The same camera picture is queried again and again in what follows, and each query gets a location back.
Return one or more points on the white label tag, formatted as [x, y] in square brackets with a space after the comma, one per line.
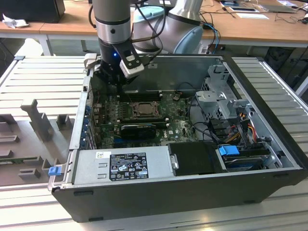
[203, 49]

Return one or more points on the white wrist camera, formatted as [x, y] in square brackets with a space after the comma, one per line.
[133, 68]

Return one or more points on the green RAM stick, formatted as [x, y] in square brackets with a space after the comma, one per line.
[14, 160]

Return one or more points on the grey laptop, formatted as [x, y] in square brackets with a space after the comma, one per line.
[276, 6]

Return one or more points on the CPU socket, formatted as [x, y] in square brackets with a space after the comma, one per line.
[130, 113]

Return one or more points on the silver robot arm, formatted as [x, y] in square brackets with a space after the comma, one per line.
[111, 14]

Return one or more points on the wooden desk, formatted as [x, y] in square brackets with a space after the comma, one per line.
[72, 19]

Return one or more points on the blue expansion slot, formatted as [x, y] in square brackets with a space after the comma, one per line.
[119, 139]

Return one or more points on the green motherboard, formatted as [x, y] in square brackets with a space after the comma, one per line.
[173, 125]

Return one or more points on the silver power supply unit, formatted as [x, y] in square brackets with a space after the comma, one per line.
[91, 168]

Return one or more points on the grey parts rack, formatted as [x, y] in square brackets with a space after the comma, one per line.
[36, 144]

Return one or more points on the blue disk carrier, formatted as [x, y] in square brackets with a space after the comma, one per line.
[228, 150]

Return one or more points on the black box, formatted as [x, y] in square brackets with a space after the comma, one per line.
[31, 9]

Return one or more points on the metal drive cage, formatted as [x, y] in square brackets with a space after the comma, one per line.
[216, 101]

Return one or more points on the round coin battery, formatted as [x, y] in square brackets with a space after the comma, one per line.
[175, 97]

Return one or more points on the blue case latch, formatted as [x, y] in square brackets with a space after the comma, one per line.
[54, 171]

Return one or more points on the black RAM slot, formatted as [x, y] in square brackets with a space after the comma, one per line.
[144, 92]
[149, 117]
[162, 126]
[144, 97]
[149, 120]

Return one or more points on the black PC case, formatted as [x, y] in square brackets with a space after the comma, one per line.
[168, 197]

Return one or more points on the black plastic shroud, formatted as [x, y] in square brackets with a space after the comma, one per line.
[195, 158]

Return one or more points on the crumpled white paper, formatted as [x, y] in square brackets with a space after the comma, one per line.
[14, 22]

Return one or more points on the black graphics card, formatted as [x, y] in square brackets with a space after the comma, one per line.
[137, 131]

